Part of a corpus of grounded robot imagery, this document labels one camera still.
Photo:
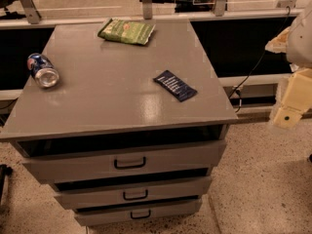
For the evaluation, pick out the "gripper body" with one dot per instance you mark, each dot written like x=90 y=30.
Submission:
x=300 y=43

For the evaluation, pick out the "dark blue rxbar wrapper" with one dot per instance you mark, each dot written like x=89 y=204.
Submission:
x=175 y=86

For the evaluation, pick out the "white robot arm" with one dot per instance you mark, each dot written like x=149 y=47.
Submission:
x=296 y=42

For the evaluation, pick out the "blue pepsi can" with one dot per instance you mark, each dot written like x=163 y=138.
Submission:
x=42 y=70

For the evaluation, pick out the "middle grey drawer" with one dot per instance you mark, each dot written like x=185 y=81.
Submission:
x=133 y=193

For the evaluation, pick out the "grey drawer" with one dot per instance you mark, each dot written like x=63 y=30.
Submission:
x=131 y=213
x=125 y=162
x=133 y=193

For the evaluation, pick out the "bottom grey drawer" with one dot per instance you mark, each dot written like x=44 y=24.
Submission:
x=131 y=213

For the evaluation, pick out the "grey drawer cabinet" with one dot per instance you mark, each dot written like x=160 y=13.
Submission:
x=106 y=99

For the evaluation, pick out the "green chip bag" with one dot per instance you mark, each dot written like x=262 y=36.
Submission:
x=124 y=31

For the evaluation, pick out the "top grey drawer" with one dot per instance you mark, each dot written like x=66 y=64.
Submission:
x=125 y=162

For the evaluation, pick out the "black object at left edge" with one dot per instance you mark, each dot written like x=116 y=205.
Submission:
x=4 y=172

